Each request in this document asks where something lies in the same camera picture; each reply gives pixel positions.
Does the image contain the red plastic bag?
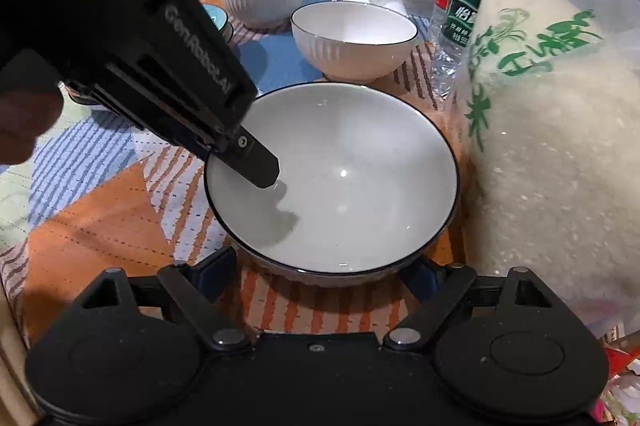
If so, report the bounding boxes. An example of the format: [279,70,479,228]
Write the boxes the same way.
[602,331,640,426]

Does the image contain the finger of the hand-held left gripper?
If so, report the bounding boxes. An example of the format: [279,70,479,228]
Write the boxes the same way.
[207,133,280,189]

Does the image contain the clear bag of rice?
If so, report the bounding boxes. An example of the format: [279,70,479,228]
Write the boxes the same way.
[450,0,640,347]

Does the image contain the teal fried egg plate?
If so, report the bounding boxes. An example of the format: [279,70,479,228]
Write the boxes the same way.
[201,3,235,46]

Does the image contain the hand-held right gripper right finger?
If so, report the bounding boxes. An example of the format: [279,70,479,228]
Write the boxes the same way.
[382,256,561,352]

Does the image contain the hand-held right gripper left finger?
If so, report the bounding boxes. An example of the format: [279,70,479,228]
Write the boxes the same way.
[75,246,256,352]

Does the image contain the person's left hand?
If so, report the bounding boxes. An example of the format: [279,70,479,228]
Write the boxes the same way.
[0,78,65,166]

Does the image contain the green label water bottle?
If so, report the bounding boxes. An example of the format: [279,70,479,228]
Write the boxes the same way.
[430,0,526,99]

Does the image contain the checked patchwork tablecloth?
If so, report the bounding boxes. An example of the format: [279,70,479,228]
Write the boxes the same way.
[0,0,481,347]

